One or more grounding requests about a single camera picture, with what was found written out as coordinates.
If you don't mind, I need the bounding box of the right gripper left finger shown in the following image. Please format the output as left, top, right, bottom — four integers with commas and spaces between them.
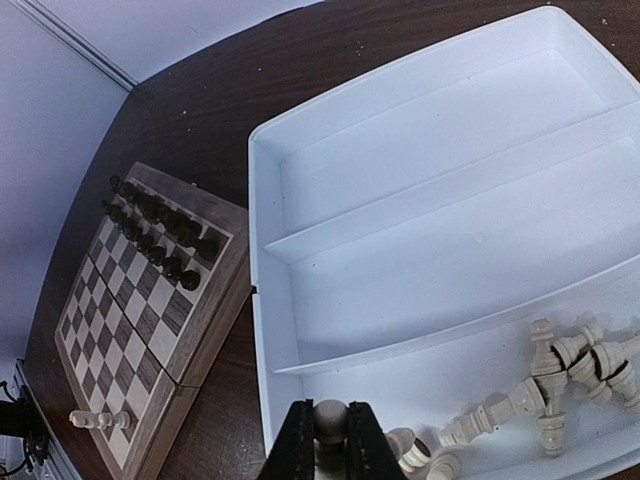
259, 399, 315, 480

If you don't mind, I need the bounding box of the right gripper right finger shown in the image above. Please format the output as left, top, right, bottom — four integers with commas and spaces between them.
347, 401, 405, 480

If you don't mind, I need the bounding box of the white pawn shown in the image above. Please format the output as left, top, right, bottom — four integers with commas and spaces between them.
313, 399, 348, 479

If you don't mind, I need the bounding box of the white chess piece short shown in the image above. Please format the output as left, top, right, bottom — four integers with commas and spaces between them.
97, 411, 131, 430

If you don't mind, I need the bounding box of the white chess piece tall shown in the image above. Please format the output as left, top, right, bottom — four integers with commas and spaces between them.
68, 410, 99, 430

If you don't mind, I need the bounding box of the wooden chess board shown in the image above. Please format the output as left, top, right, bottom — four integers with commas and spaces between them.
54, 163, 251, 479

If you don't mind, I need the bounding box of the pile of white chess pieces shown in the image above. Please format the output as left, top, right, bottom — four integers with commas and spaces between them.
384, 309, 640, 480

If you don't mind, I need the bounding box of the dark pawn eight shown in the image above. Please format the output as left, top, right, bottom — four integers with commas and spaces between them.
179, 270, 201, 291

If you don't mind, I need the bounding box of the white plastic tray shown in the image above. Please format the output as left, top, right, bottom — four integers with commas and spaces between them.
248, 6, 639, 447

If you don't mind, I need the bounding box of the dark rook right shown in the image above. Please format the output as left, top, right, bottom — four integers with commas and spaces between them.
194, 238, 220, 262

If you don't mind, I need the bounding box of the dark rook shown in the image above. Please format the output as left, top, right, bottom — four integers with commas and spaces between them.
194, 238, 220, 262
109, 175, 122, 192

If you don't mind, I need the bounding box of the dark pawn seven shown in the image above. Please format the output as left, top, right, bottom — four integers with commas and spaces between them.
162, 256, 183, 281

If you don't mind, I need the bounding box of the dark pawn six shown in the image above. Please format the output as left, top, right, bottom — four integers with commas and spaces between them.
147, 245, 166, 266

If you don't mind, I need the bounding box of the dark knight right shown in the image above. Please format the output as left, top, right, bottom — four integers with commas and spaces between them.
178, 220, 202, 248

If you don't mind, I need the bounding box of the dark knight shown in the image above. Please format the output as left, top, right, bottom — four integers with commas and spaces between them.
120, 182, 138, 200
178, 220, 202, 248

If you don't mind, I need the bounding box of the dark pawn five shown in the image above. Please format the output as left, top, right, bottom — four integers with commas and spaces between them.
136, 234, 154, 254

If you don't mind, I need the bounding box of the dark bishop right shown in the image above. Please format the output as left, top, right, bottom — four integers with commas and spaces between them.
166, 214, 184, 236

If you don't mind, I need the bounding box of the dark bishop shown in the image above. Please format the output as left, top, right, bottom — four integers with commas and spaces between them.
133, 192, 147, 210
166, 214, 184, 236

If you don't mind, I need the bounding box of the dark king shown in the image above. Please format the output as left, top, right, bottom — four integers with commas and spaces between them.
156, 205, 174, 225

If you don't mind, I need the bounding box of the dark pawn four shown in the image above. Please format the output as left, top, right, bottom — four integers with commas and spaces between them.
123, 222, 142, 242

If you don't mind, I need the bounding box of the dark queen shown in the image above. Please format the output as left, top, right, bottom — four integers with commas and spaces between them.
144, 200, 162, 220

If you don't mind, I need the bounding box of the dark pawn three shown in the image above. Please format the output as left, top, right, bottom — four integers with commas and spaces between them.
116, 212, 130, 230

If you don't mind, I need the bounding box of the dark bishop left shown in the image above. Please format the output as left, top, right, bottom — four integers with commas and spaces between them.
133, 192, 147, 210

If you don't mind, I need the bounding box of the dark pawn two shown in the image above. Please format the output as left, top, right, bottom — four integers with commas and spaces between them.
107, 204, 123, 220

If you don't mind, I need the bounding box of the dark knight left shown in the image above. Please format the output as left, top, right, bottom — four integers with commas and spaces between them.
120, 182, 138, 200

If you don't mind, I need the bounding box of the dark rook far left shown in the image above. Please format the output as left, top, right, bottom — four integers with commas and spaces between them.
109, 175, 122, 192

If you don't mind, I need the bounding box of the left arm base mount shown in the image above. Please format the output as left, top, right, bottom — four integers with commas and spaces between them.
1, 380, 50, 478

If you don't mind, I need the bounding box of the left aluminium frame post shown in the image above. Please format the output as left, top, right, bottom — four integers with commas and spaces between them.
11, 0, 139, 92

